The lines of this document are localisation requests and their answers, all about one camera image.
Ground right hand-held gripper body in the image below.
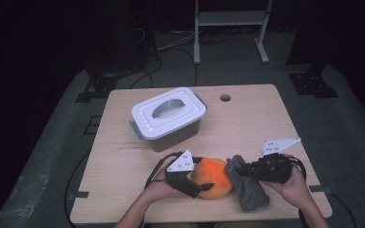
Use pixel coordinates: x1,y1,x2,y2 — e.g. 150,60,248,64
250,136,302,185

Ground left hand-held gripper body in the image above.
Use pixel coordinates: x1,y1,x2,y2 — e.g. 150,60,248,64
164,149,204,200

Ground orange plush toy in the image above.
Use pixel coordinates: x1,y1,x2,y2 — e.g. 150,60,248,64
190,157,235,200

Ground grey fluffy cloth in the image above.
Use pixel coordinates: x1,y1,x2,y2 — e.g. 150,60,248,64
224,154,271,213

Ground brown transparent storage box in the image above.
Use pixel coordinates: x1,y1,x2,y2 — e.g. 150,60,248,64
128,92,208,153

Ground white box lid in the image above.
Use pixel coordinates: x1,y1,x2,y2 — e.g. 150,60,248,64
130,86,208,141

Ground person's left hand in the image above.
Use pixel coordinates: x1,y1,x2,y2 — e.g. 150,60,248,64
144,167,181,204

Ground person's right hand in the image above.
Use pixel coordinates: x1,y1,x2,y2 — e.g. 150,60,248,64
262,165,314,211

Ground black table edge clip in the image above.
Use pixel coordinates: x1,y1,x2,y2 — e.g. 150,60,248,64
308,184,332,195
67,190,90,202

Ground black stand base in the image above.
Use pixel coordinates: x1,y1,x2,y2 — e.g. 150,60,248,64
75,75,119,104
288,65,340,99

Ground white metal stand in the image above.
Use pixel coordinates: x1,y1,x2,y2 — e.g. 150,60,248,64
193,0,274,65

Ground right hand-held gripper cable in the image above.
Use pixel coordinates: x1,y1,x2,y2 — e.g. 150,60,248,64
286,155,308,186

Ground hand-held gripper cable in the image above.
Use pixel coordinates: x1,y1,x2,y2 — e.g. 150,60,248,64
144,151,183,190
286,155,308,186

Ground left hand-held gripper cable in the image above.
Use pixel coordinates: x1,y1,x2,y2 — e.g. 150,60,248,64
144,151,183,190

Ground black floor cable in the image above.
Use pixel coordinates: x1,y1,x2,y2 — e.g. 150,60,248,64
129,47,200,89
328,190,358,228
64,151,91,228

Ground white floor cables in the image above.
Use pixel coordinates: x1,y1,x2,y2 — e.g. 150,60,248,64
156,30,198,52

